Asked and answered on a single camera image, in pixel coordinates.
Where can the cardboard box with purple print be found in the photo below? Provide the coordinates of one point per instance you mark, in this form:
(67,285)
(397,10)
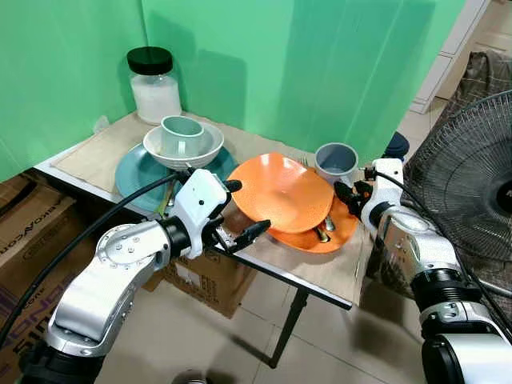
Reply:
(16,328)

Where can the green backdrop cloth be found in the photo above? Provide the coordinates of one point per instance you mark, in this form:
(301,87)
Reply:
(304,72)

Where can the black standing fan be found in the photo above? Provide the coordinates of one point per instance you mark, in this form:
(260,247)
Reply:
(472,184)

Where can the beige table mat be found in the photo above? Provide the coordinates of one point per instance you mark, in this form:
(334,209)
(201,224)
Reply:
(96,156)

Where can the teal plate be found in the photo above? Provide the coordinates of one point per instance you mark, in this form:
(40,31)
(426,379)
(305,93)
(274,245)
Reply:
(132,180)

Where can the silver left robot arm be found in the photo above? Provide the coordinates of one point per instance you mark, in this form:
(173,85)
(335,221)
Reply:
(88,296)

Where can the orange bowl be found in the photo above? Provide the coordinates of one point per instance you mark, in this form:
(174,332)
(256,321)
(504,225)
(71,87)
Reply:
(280,192)

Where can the metal fork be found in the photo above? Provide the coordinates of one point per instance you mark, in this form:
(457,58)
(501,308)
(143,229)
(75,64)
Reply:
(304,162)

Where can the dark blue bin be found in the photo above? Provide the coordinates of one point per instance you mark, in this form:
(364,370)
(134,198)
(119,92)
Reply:
(398,146)

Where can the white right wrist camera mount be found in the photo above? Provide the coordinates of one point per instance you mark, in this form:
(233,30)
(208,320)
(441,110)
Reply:
(384,192)

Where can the metal spoon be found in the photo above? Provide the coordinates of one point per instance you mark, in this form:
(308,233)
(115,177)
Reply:
(330,222)
(322,234)

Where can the large brown cardboard box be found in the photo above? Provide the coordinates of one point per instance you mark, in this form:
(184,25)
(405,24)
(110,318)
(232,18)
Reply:
(40,232)

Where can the orange plate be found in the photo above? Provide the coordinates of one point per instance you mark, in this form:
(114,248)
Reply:
(336,237)

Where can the grey cup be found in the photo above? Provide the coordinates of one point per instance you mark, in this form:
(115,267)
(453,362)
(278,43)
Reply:
(336,164)

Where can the glass jar with black lid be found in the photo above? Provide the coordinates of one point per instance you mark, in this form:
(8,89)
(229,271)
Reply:
(156,92)

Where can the small brown cardboard box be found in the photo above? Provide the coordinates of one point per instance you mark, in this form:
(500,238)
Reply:
(212,280)

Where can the white bowl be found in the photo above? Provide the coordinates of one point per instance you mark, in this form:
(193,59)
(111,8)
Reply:
(204,150)

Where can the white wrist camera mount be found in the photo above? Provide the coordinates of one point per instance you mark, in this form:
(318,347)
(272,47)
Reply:
(198,198)
(384,192)

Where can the brown checked fabric chair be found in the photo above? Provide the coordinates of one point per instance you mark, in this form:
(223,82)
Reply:
(484,76)

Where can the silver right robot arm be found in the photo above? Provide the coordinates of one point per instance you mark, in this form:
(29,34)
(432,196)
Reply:
(448,304)

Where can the black metal table leg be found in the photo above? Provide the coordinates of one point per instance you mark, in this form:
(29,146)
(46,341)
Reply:
(286,330)

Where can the white cabinet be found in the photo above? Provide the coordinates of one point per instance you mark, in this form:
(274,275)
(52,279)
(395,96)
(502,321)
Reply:
(452,56)

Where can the pale green mug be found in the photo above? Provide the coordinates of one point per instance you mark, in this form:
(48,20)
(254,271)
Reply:
(182,138)

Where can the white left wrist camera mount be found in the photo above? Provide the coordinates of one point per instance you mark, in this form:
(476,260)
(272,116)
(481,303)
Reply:
(198,198)

